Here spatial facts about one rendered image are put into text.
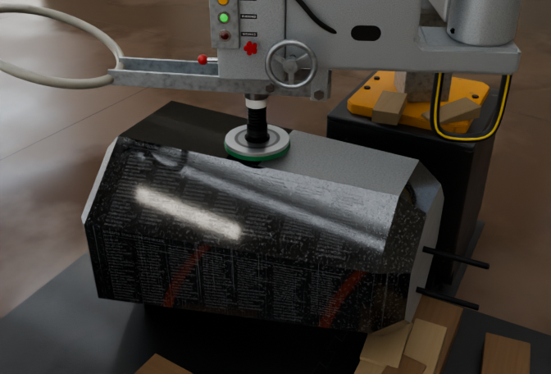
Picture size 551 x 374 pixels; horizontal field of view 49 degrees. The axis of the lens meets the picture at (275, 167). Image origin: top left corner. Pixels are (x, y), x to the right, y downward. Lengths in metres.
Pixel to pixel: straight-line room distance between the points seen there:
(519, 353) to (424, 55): 1.22
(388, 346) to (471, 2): 1.16
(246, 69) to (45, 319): 1.44
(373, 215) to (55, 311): 1.48
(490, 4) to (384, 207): 0.64
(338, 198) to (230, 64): 0.52
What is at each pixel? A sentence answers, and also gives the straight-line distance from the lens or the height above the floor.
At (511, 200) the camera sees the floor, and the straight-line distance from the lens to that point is 3.52.
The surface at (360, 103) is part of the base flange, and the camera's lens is 2.52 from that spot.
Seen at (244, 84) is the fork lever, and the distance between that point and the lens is 1.88.
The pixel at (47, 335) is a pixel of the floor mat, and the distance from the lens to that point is 2.67.
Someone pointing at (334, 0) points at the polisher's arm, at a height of 1.36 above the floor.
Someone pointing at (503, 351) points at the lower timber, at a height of 0.09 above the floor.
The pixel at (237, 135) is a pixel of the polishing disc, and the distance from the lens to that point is 2.04.
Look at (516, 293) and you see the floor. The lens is 2.90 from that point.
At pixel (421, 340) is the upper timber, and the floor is 0.21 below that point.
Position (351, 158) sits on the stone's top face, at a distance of 2.03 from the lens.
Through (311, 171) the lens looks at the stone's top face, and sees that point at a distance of 1.95.
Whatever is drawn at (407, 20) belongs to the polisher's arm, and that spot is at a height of 1.31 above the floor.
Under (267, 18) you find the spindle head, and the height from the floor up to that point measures 1.31.
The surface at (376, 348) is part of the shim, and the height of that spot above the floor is 0.22.
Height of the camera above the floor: 1.82
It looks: 30 degrees down
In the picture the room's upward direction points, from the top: straight up
